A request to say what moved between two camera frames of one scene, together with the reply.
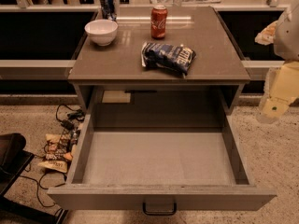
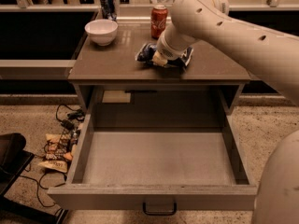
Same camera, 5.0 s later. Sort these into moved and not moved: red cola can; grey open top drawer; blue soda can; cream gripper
Moved: cream gripper
Not moved: grey open top drawer; blue soda can; red cola can
